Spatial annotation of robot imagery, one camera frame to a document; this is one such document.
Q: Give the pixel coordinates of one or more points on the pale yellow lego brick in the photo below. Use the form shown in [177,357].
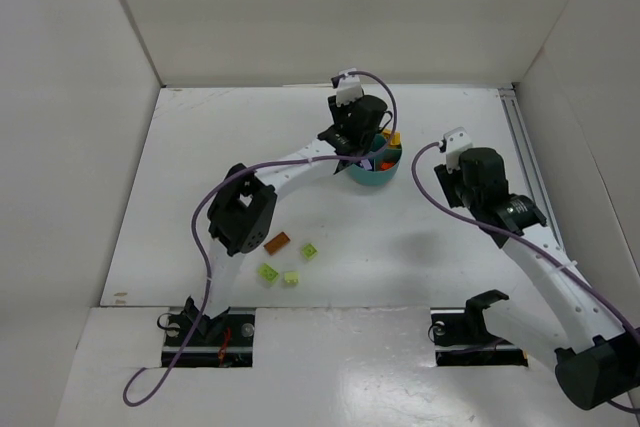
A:
[291,278]

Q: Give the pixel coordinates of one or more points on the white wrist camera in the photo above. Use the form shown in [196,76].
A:
[454,143]
[347,86]

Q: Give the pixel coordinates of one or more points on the lime green lego brick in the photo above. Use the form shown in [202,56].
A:
[267,273]

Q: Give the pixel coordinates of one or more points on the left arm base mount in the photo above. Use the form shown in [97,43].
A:
[225,341]

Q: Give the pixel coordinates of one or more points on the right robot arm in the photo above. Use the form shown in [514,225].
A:
[593,349]

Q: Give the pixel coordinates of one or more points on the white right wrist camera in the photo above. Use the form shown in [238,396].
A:
[454,143]

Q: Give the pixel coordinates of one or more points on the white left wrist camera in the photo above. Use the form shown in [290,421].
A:
[347,86]

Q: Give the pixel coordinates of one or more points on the aluminium rail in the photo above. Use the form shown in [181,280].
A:
[525,152]

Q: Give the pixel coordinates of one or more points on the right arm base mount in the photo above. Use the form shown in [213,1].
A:
[461,339]

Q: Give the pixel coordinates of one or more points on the yellow orange lego brick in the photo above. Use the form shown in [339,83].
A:
[393,139]

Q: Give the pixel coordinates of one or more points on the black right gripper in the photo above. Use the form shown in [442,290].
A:
[447,184]

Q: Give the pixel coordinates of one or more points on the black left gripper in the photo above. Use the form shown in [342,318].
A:
[338,140]

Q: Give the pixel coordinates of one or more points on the dark brown lego piece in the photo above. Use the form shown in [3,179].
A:
[277,243]

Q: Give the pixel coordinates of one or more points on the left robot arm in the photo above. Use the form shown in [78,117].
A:
[235,218]

